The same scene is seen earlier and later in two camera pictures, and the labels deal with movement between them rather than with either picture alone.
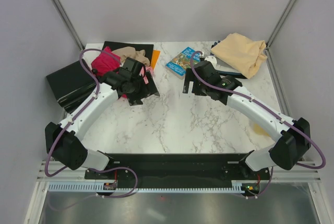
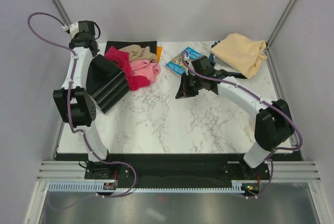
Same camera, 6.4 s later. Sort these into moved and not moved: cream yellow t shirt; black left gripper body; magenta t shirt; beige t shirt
Moved: magenta t shirt; black left gripper body; beige t shirt
Not moved: cream yellow t shirt
